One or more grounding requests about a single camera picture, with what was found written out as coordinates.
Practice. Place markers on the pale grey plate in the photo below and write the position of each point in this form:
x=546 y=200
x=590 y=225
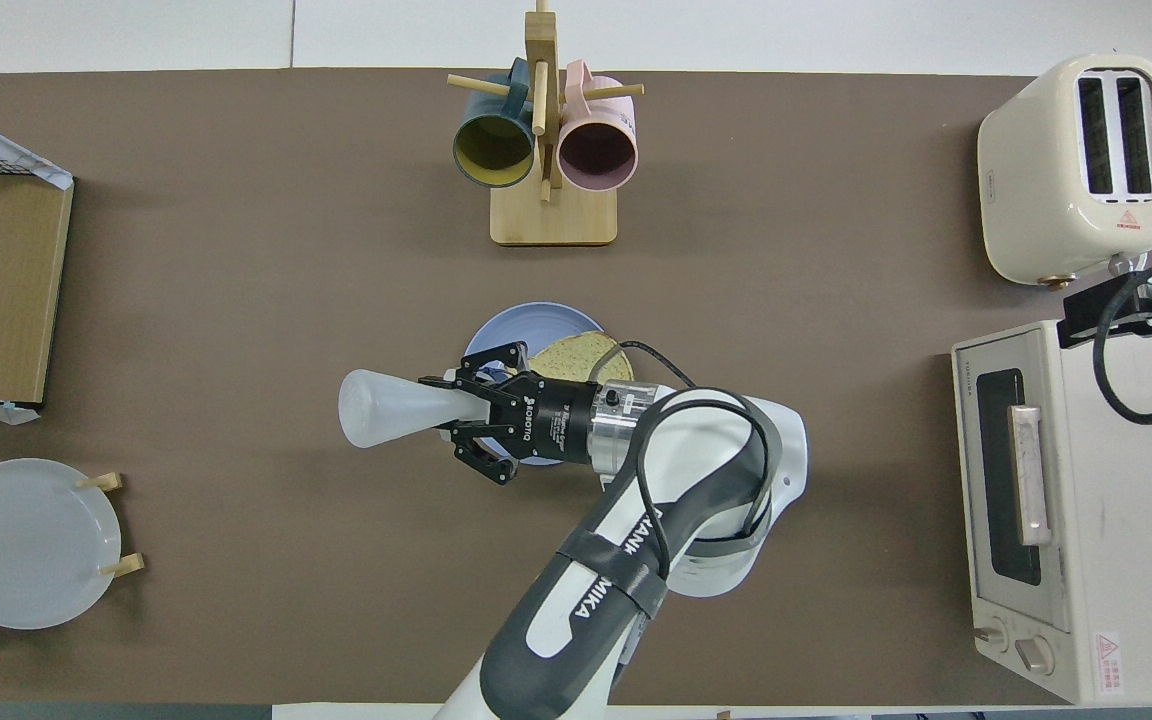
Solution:
x=26 y=545

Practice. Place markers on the dark teal mug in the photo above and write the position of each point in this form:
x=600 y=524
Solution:
x=492 y=150

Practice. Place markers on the pink ribbed mug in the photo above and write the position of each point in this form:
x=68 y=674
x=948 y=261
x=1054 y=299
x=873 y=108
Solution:
x=596 y=155

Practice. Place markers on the brown table mat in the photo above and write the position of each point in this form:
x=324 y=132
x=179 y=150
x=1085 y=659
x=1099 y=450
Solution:
x=236 y=300

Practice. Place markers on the toasted bread slice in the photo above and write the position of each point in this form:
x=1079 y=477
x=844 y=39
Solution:
x=576 y=355

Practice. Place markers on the seasoning bottle with blue cap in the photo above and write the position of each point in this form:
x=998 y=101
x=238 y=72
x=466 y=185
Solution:
x=386 y=408

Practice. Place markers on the blue round plate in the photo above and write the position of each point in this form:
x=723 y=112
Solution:
x=496 y=330

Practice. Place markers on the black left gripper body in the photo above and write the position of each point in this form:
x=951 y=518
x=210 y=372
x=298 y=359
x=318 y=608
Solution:
x=556 y=420

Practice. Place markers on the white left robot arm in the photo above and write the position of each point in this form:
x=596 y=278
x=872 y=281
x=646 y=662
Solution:
x=781 y=450

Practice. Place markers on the white toaster oven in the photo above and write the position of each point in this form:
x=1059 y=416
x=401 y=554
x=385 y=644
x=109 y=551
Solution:
x=1126 y=540

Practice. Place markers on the wooden plate rack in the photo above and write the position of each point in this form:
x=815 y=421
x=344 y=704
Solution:
x=126 y=566

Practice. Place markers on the wooden mug tree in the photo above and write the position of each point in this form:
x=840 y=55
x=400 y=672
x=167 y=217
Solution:
x=556 y=215

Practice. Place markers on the cream two-slot toaster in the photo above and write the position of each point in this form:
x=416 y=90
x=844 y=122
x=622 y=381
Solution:
x=1031 y=190

